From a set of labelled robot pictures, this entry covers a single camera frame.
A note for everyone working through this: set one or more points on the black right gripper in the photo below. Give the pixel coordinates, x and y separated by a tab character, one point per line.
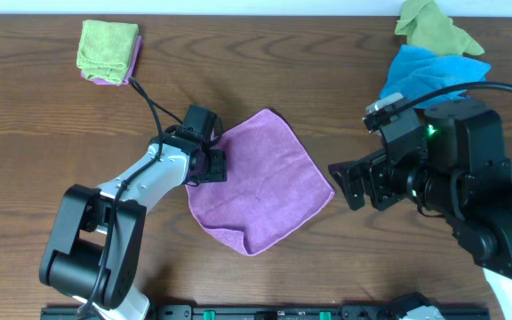
373	171

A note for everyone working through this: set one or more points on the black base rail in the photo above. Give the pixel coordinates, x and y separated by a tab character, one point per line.
411	306

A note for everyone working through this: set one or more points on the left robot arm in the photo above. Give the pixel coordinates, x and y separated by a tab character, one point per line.
93	249

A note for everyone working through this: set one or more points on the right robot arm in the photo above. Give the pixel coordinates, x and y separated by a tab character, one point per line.
450	161

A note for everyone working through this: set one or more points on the folded pink cloth under green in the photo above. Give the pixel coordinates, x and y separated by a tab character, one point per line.
136	51

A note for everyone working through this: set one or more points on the crumpled olive green cloth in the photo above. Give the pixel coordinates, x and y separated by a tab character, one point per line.
425	25

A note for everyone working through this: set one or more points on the purple microfiber cloth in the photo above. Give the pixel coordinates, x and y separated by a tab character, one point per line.
272	188

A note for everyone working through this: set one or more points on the crumpled blue cloth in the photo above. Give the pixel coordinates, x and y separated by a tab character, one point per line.
416	71

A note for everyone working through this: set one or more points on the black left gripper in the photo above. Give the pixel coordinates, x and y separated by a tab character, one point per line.
214	166

